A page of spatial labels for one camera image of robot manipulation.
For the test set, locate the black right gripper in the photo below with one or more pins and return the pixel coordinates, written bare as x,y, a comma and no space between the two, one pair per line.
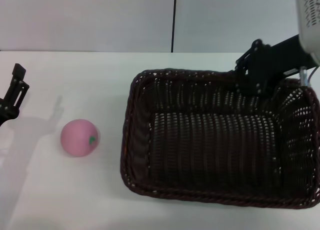
277,62

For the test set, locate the pink toy peach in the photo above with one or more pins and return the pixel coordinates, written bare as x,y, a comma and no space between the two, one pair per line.
78,137

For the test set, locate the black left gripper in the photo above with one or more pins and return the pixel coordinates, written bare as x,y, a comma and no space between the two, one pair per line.
7,111

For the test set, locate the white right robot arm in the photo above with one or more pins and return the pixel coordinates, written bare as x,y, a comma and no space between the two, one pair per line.
310,17

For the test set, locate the dark woven wicker basket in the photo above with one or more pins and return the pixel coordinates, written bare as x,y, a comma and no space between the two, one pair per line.
215,144

